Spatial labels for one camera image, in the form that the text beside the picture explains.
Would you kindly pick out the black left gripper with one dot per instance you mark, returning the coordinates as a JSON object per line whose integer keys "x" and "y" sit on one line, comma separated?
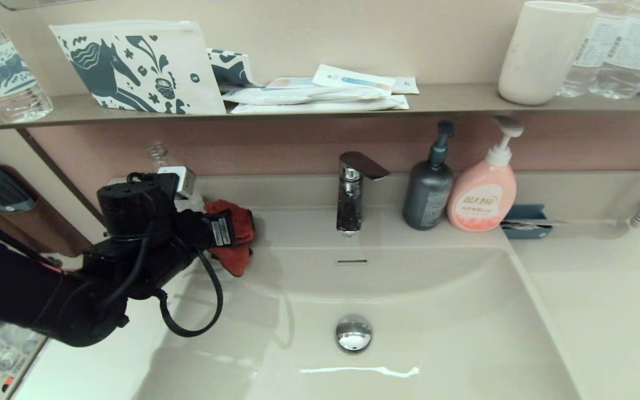
{"x": 219, "y": 232}

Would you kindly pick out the orange microfibre cloth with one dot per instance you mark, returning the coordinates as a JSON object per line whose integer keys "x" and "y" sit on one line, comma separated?
{"x": 236, "y": 261}

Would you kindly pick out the chrome sink faucet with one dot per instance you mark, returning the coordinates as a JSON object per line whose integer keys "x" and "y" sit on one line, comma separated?
{"x": 349, "y": 205}

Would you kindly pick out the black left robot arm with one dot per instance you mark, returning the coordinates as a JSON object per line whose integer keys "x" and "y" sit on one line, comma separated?
{"x": 20, "y": 289}

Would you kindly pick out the white ceramic sink basin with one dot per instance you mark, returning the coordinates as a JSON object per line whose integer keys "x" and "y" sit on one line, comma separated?
{"x": 353, "y": 300}

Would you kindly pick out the clear empty plastic bottle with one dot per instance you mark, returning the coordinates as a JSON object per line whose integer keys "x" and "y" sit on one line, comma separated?
{"x": 158, "y": 155}

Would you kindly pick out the white wrapped toiletry packet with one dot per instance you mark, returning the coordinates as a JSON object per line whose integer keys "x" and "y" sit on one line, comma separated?
{"x": 298, "y": 94}

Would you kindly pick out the long flat white packet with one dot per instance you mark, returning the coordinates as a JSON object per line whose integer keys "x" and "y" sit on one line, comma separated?
{"x": 320, "y": 105}

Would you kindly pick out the small horse print pouch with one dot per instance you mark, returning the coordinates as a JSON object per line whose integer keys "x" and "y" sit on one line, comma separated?
{"x": 234, "y": 69}

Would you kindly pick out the chrome drain stopper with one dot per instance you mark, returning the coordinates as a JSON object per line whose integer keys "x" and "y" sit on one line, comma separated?
{"x": 353, "y": 332}

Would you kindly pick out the large horse print pouch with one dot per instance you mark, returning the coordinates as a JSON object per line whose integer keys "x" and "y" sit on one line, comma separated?
{"x": 131, "y": 66}

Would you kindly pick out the blue striped white sachet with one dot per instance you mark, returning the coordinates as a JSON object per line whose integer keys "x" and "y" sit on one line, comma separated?
{"x": 353, "y": 79}

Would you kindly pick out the dark grey pump bottle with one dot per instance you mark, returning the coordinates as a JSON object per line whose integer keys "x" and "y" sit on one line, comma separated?
{"x": 425, "y": 194}

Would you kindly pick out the small white sachet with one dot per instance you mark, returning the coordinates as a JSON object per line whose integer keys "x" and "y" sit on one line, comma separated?
{"x": 407, "y": 85}

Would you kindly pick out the pink soap pump bottle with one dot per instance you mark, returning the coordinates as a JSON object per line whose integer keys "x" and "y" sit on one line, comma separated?
{"x": 481, "y": 200}

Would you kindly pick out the horse label water bottle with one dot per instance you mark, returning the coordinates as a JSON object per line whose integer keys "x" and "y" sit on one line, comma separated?
{"x": 3, "y": 72}

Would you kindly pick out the small blue tray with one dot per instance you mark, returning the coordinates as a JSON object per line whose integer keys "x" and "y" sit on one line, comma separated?
{"x": 525, "y": 214}

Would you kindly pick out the white plastic cup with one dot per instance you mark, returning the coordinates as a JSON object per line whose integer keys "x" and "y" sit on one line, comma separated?
{"x": 542, "y": 55}

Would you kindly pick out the white label water bottle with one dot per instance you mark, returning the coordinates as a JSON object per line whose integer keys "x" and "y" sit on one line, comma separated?
{"x": 631, "y": 55}
{"x": 595, "y": 50}

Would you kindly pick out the taupe wall shelf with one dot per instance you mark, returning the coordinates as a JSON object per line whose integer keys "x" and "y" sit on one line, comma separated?
{"x": 453, "y": 100}

